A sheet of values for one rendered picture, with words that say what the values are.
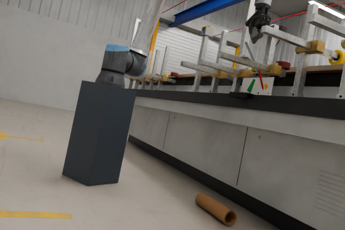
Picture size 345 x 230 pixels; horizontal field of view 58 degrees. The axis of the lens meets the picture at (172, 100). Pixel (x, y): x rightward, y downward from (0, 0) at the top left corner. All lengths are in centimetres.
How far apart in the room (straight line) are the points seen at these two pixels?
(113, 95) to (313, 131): 110
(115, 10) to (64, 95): 291
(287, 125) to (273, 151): 37
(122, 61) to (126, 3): 797
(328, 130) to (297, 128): 16
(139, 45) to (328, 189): 138
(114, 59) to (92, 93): 25
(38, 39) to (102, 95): 746
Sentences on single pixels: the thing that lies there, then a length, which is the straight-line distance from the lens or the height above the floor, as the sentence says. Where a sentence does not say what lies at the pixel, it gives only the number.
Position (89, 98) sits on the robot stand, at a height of 50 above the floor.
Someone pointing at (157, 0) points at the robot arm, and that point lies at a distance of 216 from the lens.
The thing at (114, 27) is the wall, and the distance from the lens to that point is 965.
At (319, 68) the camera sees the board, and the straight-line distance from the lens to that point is 177.
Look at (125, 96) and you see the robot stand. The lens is 196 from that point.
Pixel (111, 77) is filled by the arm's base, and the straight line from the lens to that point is 196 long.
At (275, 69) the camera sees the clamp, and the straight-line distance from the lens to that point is 174.
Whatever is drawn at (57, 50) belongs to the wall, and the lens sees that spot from 927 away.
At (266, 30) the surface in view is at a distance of 142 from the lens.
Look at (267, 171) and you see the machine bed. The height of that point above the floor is 28.
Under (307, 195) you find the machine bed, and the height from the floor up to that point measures 24.
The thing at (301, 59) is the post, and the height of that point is 88.
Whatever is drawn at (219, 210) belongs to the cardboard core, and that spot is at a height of 6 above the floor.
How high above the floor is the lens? 51
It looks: 2 degrees up
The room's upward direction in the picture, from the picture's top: 11 degrees clockwise
